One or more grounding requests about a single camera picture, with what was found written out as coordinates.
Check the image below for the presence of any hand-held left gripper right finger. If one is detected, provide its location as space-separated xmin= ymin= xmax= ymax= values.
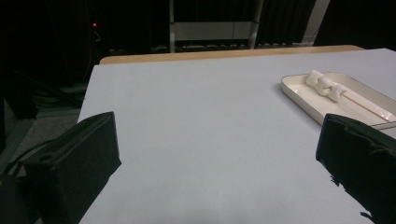
xmin=315 ymin=113 xmax=396 ymax=224

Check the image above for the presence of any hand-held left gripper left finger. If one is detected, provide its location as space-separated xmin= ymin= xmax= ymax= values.
xmin=22 ymin=111 xmax=122 ymax=224

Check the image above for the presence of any thin wooden skewer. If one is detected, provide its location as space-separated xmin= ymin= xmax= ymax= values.
xmin=340 ymin=92 xmax=396 ymax=122

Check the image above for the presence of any white marshmallow piece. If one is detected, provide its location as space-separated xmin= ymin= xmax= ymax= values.
xmin=328 ymin=83 xmax=347 ymax=103
xmin=317 ymin=77 xmax=334 ymax=97
xmin=305 ymin=69 xmax=325 ymax=88

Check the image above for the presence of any white rectangular tray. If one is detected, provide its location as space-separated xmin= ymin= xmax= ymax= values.
xmin=280 ymin=72 xmax=396 ymax=131

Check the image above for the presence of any black tripod stand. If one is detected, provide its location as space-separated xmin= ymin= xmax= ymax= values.
xmin=0 ymin=69 xmax=85 ymax=120

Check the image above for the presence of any pale grey table mat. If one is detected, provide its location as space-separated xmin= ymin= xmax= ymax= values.
xmin=78 ymin=48 xmax=396 ymax=224

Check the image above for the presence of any dark equipment with red light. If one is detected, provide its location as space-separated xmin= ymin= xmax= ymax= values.
xmin=87 ymin=18 xmax=104 ymax=45

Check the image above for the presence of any white slanted post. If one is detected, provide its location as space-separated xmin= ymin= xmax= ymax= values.
xmin=301 ymin=0 xmax=332 ymax=47

